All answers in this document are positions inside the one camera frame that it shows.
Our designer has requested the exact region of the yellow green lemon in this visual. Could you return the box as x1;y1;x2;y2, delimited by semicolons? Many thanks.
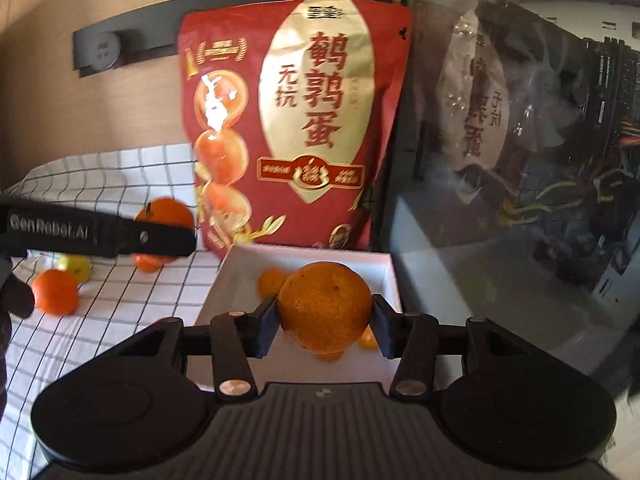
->
55;255;92;284

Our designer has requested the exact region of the dark gloved left hand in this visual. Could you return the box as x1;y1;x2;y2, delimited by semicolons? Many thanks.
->
0;254;35;417

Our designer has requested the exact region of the small mandarin in box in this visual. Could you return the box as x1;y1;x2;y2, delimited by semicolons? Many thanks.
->
257;268;288;299

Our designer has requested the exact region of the small mandarin on cloth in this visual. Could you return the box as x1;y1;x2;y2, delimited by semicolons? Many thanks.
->
32;269;79;316

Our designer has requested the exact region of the white black checkered tablecloth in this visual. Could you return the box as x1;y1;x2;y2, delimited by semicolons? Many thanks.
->
1;143;219;479

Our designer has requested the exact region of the glass panel computer case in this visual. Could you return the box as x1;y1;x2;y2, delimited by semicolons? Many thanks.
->
382;0;639;396

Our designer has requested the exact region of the red quail egg snack bag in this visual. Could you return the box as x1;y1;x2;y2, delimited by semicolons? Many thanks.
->
177;0;411;256

